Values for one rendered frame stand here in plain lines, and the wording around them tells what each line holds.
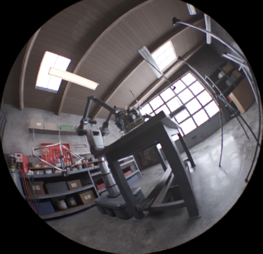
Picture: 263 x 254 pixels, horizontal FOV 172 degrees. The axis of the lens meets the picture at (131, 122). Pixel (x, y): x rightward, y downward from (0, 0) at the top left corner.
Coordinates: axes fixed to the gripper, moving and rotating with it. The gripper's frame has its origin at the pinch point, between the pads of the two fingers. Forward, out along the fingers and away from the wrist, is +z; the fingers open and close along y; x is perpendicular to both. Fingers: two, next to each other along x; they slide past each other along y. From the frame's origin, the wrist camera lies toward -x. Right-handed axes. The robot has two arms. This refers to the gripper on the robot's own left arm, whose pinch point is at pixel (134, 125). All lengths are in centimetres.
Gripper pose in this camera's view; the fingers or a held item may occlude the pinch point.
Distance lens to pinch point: 101.2
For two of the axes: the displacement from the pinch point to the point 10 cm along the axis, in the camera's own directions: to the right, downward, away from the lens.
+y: 5.6, 1.1, 8.2
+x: -7.5, 5.0, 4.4
